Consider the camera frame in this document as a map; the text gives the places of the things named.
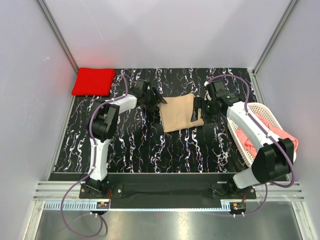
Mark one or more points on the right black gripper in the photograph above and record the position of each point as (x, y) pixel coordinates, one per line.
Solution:
(200, 103)

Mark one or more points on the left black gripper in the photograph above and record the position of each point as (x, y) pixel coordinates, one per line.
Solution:
(156, 99)

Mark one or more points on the beige t shirt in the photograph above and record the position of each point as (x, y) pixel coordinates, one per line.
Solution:
(177, 113)

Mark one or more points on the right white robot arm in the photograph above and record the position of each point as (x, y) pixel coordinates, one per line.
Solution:
(275, 155)

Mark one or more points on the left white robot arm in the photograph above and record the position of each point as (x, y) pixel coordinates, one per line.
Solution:
(102, 127)

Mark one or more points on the white plastic laundry basket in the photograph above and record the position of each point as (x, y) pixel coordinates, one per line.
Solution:
(262, 110)

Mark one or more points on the pink t shirt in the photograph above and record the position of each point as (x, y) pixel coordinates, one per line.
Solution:
(247, 144)

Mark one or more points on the folded red t shirt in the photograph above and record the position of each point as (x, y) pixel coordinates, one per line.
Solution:
(93, 82)

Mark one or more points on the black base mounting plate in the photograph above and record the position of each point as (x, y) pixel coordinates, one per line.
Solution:
(172, 178)

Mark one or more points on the right electronics board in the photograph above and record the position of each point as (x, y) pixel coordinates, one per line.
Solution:
(238, 206)

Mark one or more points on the electronics board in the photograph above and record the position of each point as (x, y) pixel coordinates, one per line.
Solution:
(103, 205)
(238, 206)

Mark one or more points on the left electronics board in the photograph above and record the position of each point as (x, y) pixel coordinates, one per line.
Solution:
(103, 205)

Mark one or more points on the right aluminium corner post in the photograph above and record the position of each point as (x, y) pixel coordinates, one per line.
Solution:
(275, 35)

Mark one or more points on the aluminium corner post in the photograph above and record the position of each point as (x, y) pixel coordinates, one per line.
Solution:
(44, 8)
(275, 35)

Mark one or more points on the left aluminium corner post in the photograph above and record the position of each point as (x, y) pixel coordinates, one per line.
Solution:
(44, 8)

